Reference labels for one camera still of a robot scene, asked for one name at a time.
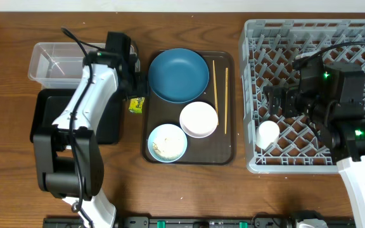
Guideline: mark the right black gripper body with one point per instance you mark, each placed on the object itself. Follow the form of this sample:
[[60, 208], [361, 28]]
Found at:
[[295, 104]]

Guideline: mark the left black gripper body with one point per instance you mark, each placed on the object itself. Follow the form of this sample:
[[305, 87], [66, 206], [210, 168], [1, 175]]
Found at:
[[137, 87]]

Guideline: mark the yellow green snack wrapper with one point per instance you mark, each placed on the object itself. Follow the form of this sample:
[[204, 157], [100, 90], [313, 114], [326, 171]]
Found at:
[[136, 105]]

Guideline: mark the light blue bowl with food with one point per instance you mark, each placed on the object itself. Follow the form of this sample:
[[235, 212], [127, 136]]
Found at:
[[167, 143]]

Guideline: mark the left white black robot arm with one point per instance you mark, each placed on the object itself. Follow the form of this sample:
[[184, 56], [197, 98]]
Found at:
[[68, 160]]

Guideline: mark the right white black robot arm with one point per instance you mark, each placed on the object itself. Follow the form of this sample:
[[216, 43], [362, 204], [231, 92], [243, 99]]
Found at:
[[331, 96]]

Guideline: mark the grey dishwasher rack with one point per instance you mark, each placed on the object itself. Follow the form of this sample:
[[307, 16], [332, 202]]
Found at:
[[267, 49]]

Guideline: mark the white cup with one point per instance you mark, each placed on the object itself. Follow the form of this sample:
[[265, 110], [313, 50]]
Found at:
[[267, 134]]

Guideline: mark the blue plate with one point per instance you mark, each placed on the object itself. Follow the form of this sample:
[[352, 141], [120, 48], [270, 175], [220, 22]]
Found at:
[[178, 75]]

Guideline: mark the right wooden chopstick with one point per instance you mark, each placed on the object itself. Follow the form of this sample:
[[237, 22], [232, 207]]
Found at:
[[226, 99]]

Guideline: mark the wooden chopstick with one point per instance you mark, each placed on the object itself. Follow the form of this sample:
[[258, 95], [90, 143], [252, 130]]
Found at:
[[215, 90], [226, 99]]

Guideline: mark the white bowl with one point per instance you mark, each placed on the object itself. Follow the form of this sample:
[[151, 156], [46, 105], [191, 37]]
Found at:
[[198, 119]]

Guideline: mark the clear plastic bin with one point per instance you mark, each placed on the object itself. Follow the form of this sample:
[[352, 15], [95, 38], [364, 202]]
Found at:
[[56, 65]]

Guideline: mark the left wooden chopstick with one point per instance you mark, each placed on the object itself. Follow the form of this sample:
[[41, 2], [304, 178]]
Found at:
[[215, 90]]

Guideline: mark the dark brown serving tray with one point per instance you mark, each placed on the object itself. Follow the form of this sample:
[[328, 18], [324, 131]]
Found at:
[[216, 149]]

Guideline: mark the black plastic tray bin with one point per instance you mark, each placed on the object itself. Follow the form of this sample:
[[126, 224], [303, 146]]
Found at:
[[52, 102]]

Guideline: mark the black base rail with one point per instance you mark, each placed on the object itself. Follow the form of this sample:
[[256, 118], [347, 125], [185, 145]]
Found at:
[[260, 220]]

